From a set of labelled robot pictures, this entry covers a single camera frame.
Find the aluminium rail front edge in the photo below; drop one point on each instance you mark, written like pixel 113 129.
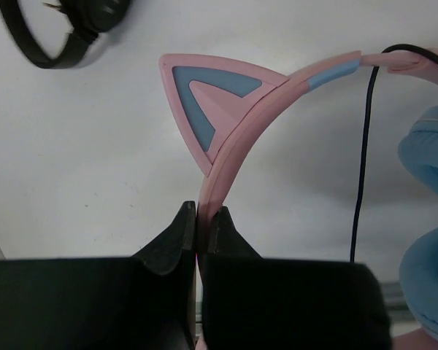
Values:
pixel 395 302

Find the blue pink cat-ear headphones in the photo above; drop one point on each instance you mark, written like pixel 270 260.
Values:
pixel 221 107

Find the black headphones far left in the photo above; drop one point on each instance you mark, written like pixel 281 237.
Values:
pixel 60 34

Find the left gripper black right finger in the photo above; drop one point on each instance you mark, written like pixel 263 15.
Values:
pixel 251 302

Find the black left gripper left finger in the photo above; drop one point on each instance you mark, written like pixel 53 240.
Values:
pixel 142 301

